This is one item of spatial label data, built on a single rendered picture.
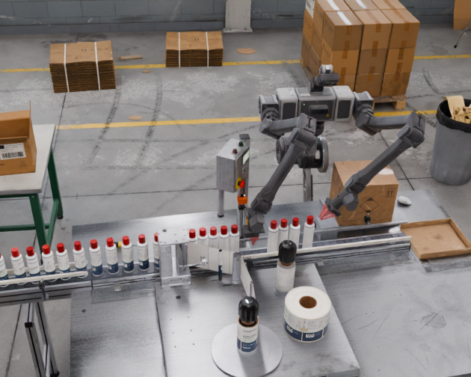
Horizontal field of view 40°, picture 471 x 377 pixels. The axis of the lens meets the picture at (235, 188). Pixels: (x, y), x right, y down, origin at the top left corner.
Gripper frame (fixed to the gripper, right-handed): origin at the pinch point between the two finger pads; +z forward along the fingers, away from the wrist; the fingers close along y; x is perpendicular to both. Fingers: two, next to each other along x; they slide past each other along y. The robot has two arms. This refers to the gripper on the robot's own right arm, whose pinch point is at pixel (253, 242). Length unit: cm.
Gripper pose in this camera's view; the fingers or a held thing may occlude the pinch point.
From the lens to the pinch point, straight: 315.7
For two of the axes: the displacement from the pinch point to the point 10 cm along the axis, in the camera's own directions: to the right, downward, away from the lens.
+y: 9.8, -1.0, 1.6
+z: -0.1, 8.2, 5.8
